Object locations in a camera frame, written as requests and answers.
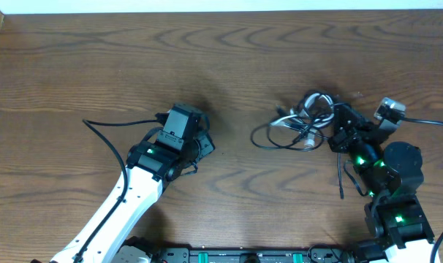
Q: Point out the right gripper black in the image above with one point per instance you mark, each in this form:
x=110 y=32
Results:
x=343 y=128

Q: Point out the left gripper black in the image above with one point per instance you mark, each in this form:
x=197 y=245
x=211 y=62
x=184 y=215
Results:
x=205 y=145

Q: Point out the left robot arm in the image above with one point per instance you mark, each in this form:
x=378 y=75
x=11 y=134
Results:
x=173 y=148

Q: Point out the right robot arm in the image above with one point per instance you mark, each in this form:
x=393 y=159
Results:
x=391 y=174

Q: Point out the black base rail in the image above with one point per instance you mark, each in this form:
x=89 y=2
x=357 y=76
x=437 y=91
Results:
x=250 y=255

